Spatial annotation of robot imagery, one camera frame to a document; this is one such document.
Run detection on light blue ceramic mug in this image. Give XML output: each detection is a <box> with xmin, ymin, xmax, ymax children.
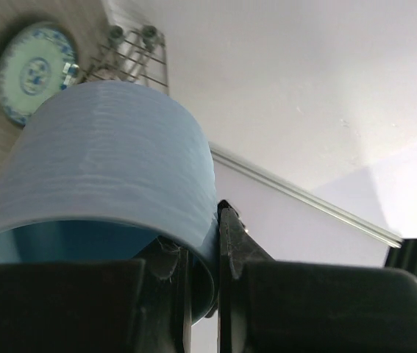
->
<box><xmin>0</xmin><ymin>81</ymin><xmax>218</xmax><ymax>321</ymax></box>

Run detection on grey wire dish rack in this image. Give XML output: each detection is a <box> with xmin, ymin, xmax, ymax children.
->
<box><xmin>81</xmin><ymin>24</ymin><xmax>169</xmax><ymax>95</ymax></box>

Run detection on blue green patterned plate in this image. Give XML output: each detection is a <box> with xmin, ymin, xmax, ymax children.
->
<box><xmin>0</xmin><ymin>21</ymin><xmax>80</xmax><ymax>126</ymax></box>

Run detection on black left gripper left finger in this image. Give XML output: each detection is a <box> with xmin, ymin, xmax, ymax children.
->
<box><xmin>0</xmin><ymin>240</ymin><xmax>192</xmax><ymax>352</ymax></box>

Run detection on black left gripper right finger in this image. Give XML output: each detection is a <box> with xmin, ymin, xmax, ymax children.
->
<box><xmin>218</xmin><ymin>200</ymin><xmax>417</xmax><ymax>352</ymax></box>

